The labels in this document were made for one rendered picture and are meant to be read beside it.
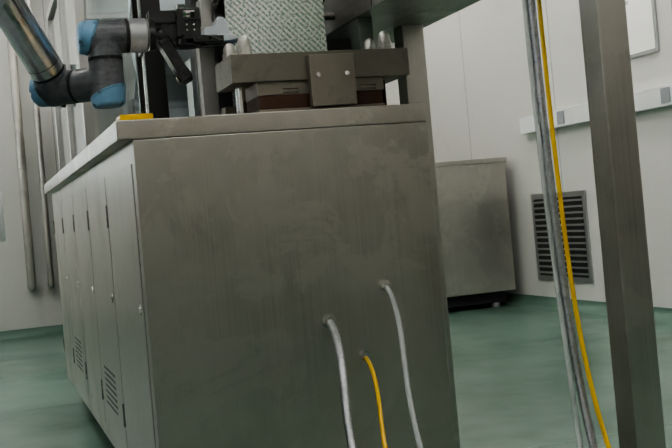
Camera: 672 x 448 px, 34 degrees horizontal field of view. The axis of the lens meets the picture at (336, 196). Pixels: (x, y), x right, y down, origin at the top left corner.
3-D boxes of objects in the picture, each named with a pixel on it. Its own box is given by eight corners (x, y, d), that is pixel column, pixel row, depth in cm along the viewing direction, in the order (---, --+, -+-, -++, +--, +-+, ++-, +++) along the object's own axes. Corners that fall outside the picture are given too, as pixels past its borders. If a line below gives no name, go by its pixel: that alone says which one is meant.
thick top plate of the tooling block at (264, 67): (216, 93, 245) (214, 66, 245) (384, 84, 257) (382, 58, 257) (232, 83, 230) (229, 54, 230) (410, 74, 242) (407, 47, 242)
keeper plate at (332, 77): (310, 107, 235) (305, 56, 235) (354, 104, 238) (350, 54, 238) (313, 106, 232) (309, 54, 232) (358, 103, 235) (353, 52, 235)
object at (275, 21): (230, 72, 250) (223, -9, 250) (328, 67, 257) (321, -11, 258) (230, 72, 250) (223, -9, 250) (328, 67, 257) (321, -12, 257)
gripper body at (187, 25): (202, 7, 245) (148, 9, 241) (205, 46, 245) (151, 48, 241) (196, 14, 252) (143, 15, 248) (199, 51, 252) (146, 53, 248)
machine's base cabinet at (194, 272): (67, 401, 455) (50, 194, 456) (220, 380, 475) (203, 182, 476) (166, 577, 215) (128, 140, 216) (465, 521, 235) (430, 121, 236)
